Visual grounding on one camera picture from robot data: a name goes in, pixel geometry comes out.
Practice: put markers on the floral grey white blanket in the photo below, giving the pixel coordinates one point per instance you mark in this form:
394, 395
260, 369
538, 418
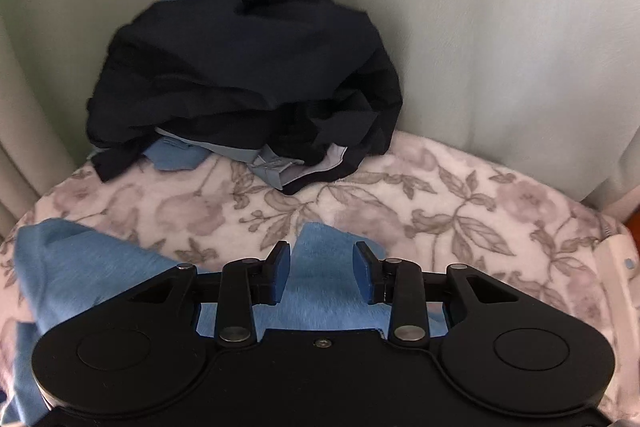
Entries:
450, 217

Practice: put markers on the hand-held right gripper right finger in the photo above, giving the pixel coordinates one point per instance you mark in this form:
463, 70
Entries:
361, 274

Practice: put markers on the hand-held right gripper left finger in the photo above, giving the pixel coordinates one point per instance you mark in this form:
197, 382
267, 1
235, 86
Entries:
283, 272

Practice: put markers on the pale green curtain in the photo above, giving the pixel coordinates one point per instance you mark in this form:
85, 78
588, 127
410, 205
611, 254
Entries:
450, 32

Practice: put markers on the white power strip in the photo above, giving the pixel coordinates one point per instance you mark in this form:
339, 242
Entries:
617, 257

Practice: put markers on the grey blue garment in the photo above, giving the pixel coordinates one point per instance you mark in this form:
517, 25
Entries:
280, 169

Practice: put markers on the dark navy garment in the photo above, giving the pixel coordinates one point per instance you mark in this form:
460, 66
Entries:
240, 57

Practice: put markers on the blue t-shirt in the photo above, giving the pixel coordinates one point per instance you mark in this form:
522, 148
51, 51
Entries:
100, 267

